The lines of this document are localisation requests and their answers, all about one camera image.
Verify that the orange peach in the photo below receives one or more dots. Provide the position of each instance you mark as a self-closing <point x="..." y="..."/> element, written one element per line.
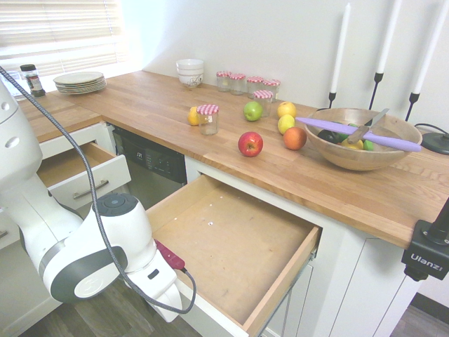
<point x="294" y="138"/>

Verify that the glass jar red checkered lid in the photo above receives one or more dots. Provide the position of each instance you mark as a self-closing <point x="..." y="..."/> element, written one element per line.
<point x="273" y="89"/>
<point x="223" y="82"/>
<point x="255" y="85"/>
<point x="237" y="85"/>
<point x="208" y="121"/>
<point x="263" y="103"/>

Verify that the green lime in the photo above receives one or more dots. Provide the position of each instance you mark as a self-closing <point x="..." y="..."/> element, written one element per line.
<point x="368" y="145"/>

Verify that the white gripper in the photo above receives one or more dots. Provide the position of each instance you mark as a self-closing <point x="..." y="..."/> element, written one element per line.
<point x="165" y="295"/>

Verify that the white kitchen cabinet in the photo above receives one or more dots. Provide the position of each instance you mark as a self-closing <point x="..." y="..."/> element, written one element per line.
<point x="350" y="281"/>
<point x="10" y="281"/>

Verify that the yellow orange lemon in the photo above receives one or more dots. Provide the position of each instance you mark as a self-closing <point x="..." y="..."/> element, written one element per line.
<point x="192" y="116"/>

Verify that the black round lamp base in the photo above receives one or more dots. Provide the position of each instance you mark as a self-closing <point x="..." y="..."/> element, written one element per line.
<point x="436" y="142"/>

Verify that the green apple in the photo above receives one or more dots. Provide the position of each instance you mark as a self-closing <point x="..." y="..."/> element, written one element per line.
<point x="252" y="111"/>

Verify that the red apple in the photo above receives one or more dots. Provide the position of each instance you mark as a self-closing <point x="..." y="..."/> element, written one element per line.
<point x="250" y="144"/>

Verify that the white bowl with pattern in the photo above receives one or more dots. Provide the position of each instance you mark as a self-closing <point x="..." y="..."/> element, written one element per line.
<point x="190" y="81"/>

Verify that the stack of white plates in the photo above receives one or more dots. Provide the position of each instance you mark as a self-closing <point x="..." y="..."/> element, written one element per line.
<point x="80" y="82"/>

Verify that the black Ulanzi camera clamp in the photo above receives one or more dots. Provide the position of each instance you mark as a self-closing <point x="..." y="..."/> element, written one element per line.
<point x="424" y="258"/>

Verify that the purple knife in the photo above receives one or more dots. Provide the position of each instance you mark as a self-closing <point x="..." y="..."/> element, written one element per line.
<point x="322" y="124"/>

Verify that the stainless steel dishwasher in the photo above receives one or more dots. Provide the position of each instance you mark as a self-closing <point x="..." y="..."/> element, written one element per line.
<point x="158" y="165"/>

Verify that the red wrist camera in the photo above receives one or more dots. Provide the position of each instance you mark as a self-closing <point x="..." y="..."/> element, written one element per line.
<point x="170" y="256"/>

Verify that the large wooden drawer white front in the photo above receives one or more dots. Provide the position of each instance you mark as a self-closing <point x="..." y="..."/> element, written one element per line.
<point x="228" y="238"/>

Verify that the small yellow lemon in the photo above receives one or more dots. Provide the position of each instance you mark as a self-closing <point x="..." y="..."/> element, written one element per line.
<point x="352" y="145"/>

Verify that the yellow apple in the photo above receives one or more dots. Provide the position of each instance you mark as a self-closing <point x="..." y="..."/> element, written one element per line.
<point x="287" y="109"/>
<point x="285" y="124"/>

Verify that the black metal candle holder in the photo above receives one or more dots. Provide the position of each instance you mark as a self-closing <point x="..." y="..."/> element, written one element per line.
<point x="378" y="79"/>
<point x="332" y="98"/>
<point x="415" y="98"/>

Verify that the small wooden drawer white front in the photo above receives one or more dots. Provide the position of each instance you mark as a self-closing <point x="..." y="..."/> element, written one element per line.
<point x="112" y="172"/>

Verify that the white ceramic bowl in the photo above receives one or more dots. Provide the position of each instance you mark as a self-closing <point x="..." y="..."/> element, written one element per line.
<point x="189" y="63"/>
<point x="189" y="72"/>

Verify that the dark avocado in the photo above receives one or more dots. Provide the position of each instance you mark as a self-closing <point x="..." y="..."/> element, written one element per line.
<point x="328" y="136"/>

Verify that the white window blinds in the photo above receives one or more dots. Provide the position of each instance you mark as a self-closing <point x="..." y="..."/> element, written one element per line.
<point x="63" y="31"/>

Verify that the large wooden bowl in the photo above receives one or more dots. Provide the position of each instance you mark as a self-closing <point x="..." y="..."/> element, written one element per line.
<point x="361" y="159"/>

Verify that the spice jar black lid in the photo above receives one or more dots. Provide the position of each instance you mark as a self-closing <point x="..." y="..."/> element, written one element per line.
<point x="33" y="80"/>

